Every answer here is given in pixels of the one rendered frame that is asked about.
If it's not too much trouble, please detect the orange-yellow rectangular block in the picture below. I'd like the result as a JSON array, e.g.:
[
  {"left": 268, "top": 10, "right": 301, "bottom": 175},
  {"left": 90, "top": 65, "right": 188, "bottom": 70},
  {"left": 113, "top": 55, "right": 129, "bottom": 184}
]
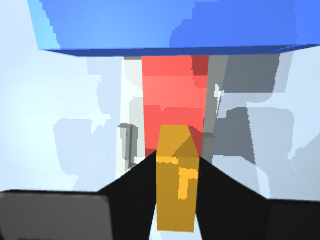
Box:
[{"left": 156, "top": 125, "right": 199, "bottom": 233}]

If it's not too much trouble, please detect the blue rectangular block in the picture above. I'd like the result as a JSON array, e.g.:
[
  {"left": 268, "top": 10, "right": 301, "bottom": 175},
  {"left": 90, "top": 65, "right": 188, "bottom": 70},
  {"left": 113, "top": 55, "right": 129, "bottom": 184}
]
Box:
[{"left": 28, "top": 0, "right": 320, "bottom": 57}]

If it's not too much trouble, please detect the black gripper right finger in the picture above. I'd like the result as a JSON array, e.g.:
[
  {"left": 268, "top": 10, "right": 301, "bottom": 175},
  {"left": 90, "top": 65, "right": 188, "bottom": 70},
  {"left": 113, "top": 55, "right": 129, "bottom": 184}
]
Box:
[{"left": 195, "top": 156, "right": 320, "bottom": 240}]

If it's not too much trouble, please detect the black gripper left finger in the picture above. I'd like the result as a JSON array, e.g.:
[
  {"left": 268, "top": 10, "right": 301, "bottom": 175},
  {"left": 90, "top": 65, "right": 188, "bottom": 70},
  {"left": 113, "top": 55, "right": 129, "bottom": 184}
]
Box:
[{"left": 0, "top": 151, "right": 157, "bottom": 240}]

